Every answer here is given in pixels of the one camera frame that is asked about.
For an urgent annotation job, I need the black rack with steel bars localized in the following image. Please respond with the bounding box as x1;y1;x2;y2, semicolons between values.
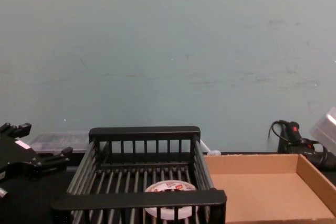
51;126;227;224

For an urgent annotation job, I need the shallow brown cardboard tray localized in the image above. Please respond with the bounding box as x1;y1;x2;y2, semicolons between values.
203;153;336;224

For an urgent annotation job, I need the roll of white tape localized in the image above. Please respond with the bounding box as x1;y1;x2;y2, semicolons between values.
143;180;200;221

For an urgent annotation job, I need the small white plastic piece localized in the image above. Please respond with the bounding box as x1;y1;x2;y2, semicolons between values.
199;140;221;156

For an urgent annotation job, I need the clear plastic case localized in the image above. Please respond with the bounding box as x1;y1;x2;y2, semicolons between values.
28;130;91;154

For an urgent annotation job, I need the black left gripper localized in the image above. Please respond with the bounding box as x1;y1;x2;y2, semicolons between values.
0;122;74;183

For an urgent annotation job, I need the plain pale wall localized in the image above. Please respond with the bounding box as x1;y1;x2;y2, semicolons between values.
0;0;336;154

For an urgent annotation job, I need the black corded tool red switch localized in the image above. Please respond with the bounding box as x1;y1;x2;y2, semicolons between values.
268;120;332;170

